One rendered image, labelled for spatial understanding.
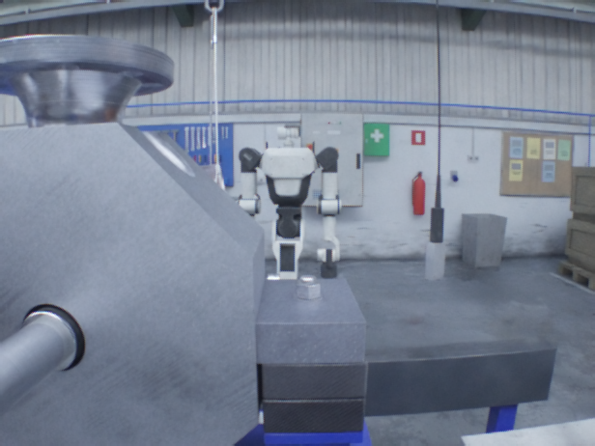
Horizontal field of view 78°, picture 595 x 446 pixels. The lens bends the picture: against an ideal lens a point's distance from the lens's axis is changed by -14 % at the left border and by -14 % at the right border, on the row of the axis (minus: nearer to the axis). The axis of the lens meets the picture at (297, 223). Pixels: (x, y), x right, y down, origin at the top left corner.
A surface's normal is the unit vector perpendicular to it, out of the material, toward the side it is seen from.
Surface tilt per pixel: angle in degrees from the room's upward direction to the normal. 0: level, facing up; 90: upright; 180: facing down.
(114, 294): 90
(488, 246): 93
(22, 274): 90
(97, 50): 90
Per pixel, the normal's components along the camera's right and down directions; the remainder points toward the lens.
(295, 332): 0.02, 0.14
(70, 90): 0.35, 0.64
